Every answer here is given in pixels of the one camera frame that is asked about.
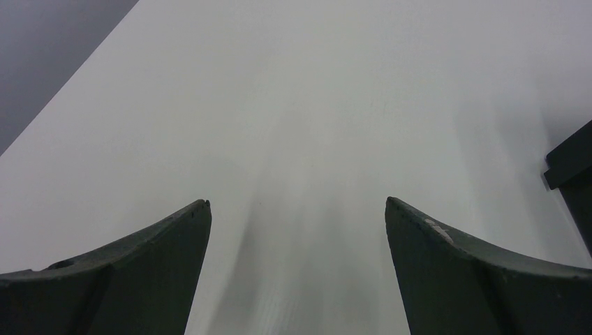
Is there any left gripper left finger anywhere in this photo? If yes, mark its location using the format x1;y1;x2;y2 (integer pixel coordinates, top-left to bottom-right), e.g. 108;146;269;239
1;200;212;334

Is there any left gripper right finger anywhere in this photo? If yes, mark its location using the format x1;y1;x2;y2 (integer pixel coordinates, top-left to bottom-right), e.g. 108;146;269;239
385;197;591;334

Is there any black plastic bin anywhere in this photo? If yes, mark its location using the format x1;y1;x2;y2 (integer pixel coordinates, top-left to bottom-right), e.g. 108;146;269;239
544;122;591;251

